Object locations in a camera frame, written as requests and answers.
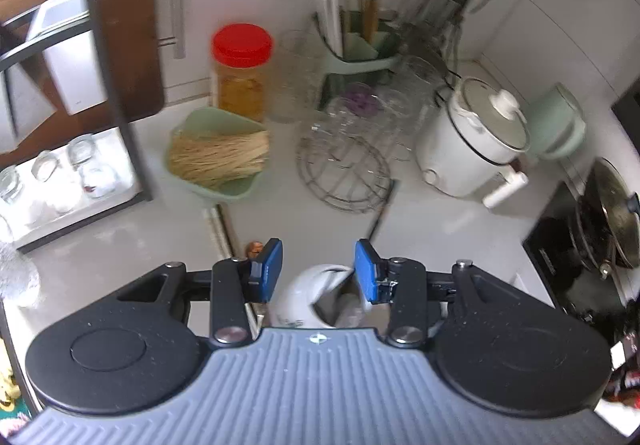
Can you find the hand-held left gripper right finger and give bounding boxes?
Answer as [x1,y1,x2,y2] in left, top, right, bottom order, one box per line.
[353,238,543,347]

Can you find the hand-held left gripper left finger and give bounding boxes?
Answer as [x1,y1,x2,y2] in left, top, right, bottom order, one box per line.
[116,238,284,346]

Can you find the white ceramic jar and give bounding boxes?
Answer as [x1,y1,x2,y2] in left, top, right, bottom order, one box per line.
[270,264,373,330]

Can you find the white chopstick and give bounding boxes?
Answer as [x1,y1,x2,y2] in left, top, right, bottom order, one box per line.
[202,209,227,267]
[212,206,236,260]

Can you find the bundle of dried noodles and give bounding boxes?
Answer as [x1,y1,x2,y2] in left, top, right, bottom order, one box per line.
[169,131,271,188]

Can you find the white electric cooker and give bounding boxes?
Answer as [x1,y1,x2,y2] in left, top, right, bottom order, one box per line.
[416,77,531,210]

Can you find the green plastic bowl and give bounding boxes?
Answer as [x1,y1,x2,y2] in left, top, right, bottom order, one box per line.
[166,107,271,208]

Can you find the row of glass spice jars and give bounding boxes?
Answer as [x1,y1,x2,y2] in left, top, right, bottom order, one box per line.
[10,127,151,251]

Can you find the red-lid plastic jar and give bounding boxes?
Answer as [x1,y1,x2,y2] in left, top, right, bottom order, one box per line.
[211,24,274,122]

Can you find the clear glass jar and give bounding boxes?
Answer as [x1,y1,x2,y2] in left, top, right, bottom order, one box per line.
[272,29,326,123]

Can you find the black induction cooktop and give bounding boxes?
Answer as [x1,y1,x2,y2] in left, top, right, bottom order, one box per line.
[522,180,626,316]

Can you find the large glass mug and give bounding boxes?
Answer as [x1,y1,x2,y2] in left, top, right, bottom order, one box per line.
[395,56,446,126]

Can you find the upturned glass tumbler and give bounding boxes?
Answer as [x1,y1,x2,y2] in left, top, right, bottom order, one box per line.
[31,150,76,216]
[0,166,31,206]
[67,132,121,200]

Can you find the green chopstick holder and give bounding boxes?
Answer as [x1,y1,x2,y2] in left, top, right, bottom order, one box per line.
[312,10,405,110]

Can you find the black dish rack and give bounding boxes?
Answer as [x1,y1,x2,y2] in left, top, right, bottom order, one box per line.
[0,0,153,253]

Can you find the green electric kettle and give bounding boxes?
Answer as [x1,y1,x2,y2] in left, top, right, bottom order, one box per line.
[525,82,587,162]

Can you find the textured glass pitcher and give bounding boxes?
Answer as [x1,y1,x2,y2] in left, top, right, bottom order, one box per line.
[0,240,41,311]

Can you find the black wok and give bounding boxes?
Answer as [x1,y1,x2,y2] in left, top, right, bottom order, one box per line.
[575,157,640,296]

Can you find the bundle of upright chopsticks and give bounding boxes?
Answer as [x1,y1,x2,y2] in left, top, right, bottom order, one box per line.
[312,0,383,50]

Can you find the brown wooden cutting board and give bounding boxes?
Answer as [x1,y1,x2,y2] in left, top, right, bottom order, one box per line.
[0,0,166,166]

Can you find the white cutting board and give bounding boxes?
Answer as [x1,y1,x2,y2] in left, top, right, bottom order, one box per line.
[27,0,108,116]

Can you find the yellow patterned cloth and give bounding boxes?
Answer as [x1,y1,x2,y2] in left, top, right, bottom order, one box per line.
[0,365,23,413]

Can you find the wire glass rack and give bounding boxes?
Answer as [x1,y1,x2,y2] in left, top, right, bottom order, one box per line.
[296,90,396,213]

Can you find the metal cabinet handle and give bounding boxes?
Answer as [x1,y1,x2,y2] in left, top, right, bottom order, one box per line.
[152,0,186,60]

